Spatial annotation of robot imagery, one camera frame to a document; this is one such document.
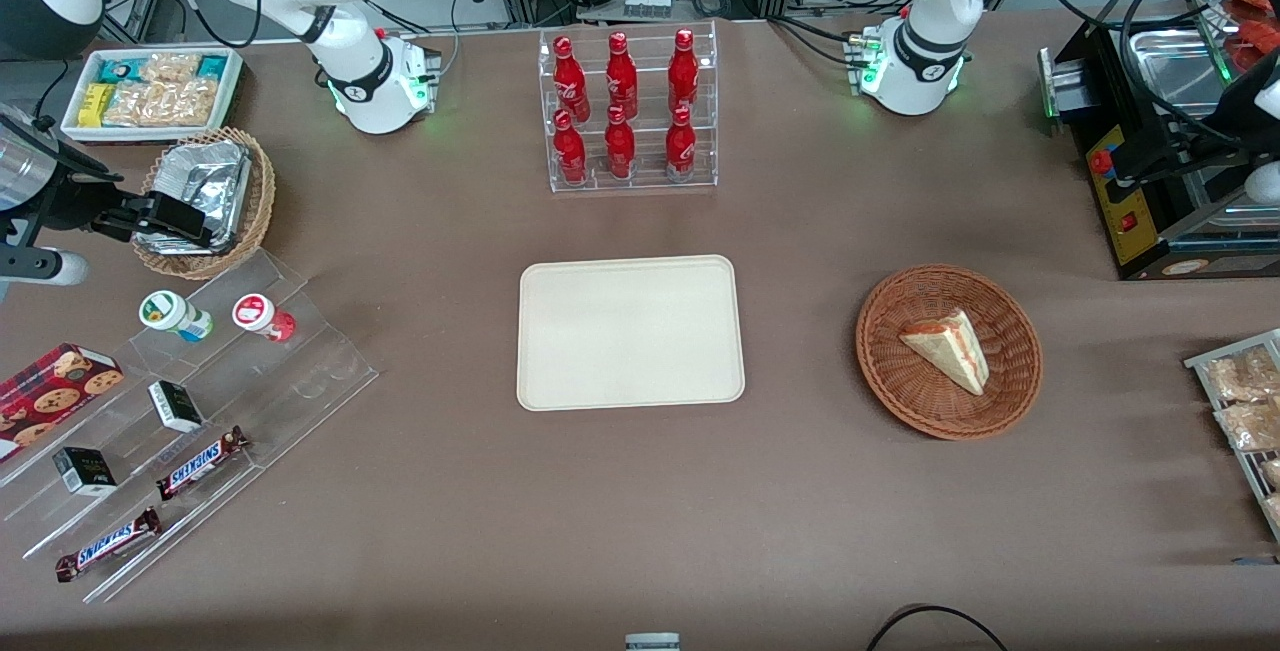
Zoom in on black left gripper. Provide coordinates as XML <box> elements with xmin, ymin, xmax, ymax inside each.
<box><xmin>1118</xmin><ymin>71</ymin><xmax>1269</xmax><ymax>186</ymax></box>

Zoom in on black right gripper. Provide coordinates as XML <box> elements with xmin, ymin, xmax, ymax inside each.
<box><xmin>38</xmin><ymin>153</ymin><xmax>215</xmax><ymax>254</ymax></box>

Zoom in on green gum bottle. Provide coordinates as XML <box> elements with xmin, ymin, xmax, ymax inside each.
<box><xmin>139</xmin><ymin>290</ymin><xmax>214</xmax><ymax>343</ymax></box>

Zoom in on steel tray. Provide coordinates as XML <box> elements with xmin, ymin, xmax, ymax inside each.
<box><xmin>1128</xmin><ymin>25</ymin><xmax>1239</xmax><ymax>124</ymax></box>

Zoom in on red gum bottle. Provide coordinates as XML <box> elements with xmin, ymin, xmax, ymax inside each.
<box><xmin>232</xmin><ymin>293</ymin><xmax>298</xmax><ymax>344</ymax></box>

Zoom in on beige plastic tray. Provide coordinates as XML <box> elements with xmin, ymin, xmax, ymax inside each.
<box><xmin>516</xmin><ymin>254</ymin><xmax>747</xmax><ymax>413</ymax></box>

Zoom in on stacked aluminium foil trays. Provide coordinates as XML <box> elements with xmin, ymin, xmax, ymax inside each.
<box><xmin>138</xmin><ymin>140</ymin><xmax>253</xmax><ymax>257</ymax></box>

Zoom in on light wicker basket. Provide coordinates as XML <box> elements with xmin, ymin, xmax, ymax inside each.
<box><xmin>131</xmin><ymin>126</ymin><xmax>277</xmax><ymax>282</ymax></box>

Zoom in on red packaged food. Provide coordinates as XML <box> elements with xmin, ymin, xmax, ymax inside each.
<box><xmin>1228</xmin><ymin>0</ymin><xmax>1280</xmax><ymax>74</ymax></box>

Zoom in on clear cracker bag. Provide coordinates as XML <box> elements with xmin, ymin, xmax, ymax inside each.
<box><xmin>140</xmin><ymin>52</ymin><xmax>202</xmax><ymax>85</ymax></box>
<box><xmin>103</xmin><ymin>78</ymin><xmax>220</xmax><ymax>129</ymax></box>

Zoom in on black yellow-panel machine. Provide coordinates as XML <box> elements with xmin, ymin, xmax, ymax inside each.
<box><xmin>1038</xmin><ymin>19</ymin><xmax>1280</xmax><ymax>282</ymax></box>

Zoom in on yellow snack packet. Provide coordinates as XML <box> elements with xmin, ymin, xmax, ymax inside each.
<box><xmin>77</xmin><ymin>82</ymin><xmax>114</xmax><ymax>129</ymax></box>

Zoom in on white plastic snack bin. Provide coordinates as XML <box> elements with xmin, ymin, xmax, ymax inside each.
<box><xmin>60</xmin><ymin>46</ymin><xmax>246</xmax><ymax>146</ymax></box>

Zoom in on small black box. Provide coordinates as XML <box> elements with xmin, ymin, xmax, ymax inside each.
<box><xmin>147</xmin><ymin>380</ymin><xmax>206</xmax><ymax>435</ymax></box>
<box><xmin>52</xmin><ymin>446</ymin><xmax>119</xmax><ymax>499</ymax></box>

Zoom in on clear acrylic stepped stand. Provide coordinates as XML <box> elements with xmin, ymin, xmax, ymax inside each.
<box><xmin>0</xmin><ymin>249</ymin><xmax>380</xmax><ymax>605</ymax></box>

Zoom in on red cookie box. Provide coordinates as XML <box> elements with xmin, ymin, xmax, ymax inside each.
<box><xmin>0</xmin><ymin>342</ymin><xmax>126</xmax><ymax>463</ymax></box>

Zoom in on Snickers bar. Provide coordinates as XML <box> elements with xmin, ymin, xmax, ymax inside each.
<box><xmin>156</xmin><ymin>425</ymin><xmax>251</xmax><ymax>502</ymax></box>
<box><xmin>54</xmin><ymin>506</ymin><xmax>163</xmax><ymax>584</ymax></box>

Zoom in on clear pastry bag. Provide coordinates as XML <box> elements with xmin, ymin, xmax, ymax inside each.
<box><xmin>1214</xmin><ymin>398</ymin><xmax>1280</xmax><ymax>454</ymax></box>
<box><xmin>1204</xmin><ymin>346</ymin><xmax>1280</xmax><ymax>404</ymax></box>

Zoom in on wrapped triangle sandwich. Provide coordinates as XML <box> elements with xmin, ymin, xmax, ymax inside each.
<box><xmin>898</xmin><ymin>308</ymin><xmax>991</xmax><ymax>397</ymax></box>

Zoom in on red cola bottle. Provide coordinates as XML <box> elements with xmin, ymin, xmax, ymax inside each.
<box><xmin>667</xmin><ymin>28</ymin><xmax>701</xmax><ymax>117</ymax></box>
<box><xmin>552</xmin><ymin>110</ymin><xmax>589</xmax><ymax>186</ymax></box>
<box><xmin>605</xmin><ymin>31</ymin><xmax>640</xmax><ymax>120</ymax></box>
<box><xmin>664</xmin><ymin>106</ymin><xmax>699</xmax><ymax>183</ymax></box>
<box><xmin>552</xmin><ymin>35</ymin><xmax>592</xmax><ymax>124</ymax></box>
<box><xmin>603</xmin><ymin>106</ymin><xmax>638</xmax><ymax>181</ymax></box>

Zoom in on brown wicker basket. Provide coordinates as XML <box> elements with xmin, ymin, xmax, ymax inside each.
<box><xmin>855</xmin><ymin>263</ymin><xmax>1044</xmax><ymax>442</ymax></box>

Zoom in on clear acrylic bottle rack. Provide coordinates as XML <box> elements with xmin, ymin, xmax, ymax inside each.
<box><xmin>538</xmin><ymin>20</ymin><xmax>720</xmax><ymax>195</ymax></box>

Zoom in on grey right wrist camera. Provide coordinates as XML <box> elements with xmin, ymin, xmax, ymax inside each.
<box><xmin>0</xmin><ymin>249</ymin><xmax>90</xmax><ymax>289</ymax></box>

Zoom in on grey wire rack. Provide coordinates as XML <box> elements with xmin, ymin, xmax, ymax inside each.
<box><xmin>1184</xmin><ymin>328</ymin><xmax>1280</xmax><ymax>544</ymax></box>

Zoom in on black looped cable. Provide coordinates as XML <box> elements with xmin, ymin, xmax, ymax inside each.
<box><xmin>864</xmin><ymin>605</ymin><xmax>1013</xmax><ymax>651</ymax></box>

